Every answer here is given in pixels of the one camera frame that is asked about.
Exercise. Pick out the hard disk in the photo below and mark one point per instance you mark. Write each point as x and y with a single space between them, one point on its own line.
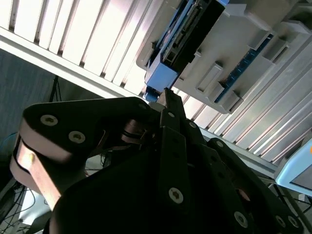
161 73

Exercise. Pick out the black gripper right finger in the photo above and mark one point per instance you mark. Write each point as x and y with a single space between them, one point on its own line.
229 175

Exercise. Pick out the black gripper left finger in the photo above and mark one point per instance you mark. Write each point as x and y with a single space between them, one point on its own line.
73 117

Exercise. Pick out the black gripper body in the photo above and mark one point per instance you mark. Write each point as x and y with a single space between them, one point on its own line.
122 195

